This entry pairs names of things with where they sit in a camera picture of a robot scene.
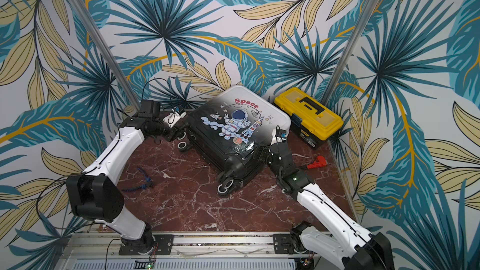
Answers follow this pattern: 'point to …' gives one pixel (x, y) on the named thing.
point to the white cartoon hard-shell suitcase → (232, 130)
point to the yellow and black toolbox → (312, 122)
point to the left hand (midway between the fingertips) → (177, 131)
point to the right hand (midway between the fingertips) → (260, 145)
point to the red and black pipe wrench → (320, 161)
